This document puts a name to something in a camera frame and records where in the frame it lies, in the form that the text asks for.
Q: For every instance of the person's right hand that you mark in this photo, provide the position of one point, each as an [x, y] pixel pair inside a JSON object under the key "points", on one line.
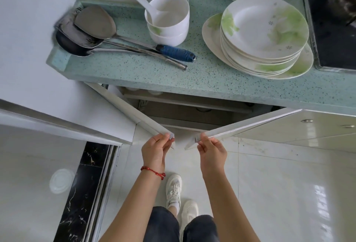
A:
{"points": [[212, 157]]}

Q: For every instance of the person's left hand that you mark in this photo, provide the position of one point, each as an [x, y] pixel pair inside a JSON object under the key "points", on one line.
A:
{"points": [[153, 153]]}

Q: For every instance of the person's left thumb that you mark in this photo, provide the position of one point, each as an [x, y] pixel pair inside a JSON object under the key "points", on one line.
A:
{"points": [[169, 145]]}

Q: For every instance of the person's right thumb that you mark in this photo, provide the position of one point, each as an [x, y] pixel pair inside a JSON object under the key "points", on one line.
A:
{"points": [[200, 147]]}

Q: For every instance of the white cabinet door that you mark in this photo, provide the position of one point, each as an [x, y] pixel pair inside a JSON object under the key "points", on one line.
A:
{"points": [[133, 111], [244, 125]]}

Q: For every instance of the person's right forearm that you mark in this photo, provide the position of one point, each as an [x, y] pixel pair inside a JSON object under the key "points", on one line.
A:
{"points": [[229, 208]]}

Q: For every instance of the person's left forearm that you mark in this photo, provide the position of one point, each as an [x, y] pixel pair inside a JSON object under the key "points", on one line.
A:
{"points": [[133, 208]]}

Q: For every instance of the wooden cabinet shelf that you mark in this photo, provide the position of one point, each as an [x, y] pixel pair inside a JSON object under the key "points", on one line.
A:
{"points": [[194, 105]]}

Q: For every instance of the white sneaker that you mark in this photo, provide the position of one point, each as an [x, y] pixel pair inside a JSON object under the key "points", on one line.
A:
{"points": [[188, 211], [173, 187]]}

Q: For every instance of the dark grey trousers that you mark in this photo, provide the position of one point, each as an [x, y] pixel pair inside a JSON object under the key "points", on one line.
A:
{"points": [[164, 226]]}

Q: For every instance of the black marble threshold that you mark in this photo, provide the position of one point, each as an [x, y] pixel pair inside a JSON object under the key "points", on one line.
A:
{"points": [[83, 191]]}

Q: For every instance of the white bowl with green print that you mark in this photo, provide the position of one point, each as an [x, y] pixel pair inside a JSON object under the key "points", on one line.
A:
{"points": [[167, 40]]}

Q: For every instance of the white round floor drain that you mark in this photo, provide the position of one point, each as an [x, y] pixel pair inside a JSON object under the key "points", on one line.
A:
{"points": [[61, 181]]}

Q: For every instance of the large oval green print platter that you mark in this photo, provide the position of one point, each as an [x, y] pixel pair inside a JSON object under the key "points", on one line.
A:
{"points": [[211, 33]]}

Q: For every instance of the white cabinet front with knobs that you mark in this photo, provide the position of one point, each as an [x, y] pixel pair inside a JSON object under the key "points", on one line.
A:
{"points": [[319, 130]]}

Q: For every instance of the plain white bowl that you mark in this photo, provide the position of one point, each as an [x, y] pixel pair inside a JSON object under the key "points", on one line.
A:
{"points": [[178, 19]]}

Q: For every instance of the steel ladle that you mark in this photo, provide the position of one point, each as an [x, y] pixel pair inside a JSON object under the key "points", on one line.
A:
{"points": [[69, 46]]}

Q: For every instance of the large white door panel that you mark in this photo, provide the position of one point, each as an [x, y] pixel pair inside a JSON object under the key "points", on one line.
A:
{"points": [[36, 69]]}

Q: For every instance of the black glass cooktop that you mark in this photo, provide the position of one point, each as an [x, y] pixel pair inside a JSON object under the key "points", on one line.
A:
{"points": [[333, 44]]}

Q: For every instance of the steel door frame rail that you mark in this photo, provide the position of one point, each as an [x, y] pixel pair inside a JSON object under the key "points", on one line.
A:
{"points": [[104, 191]]}

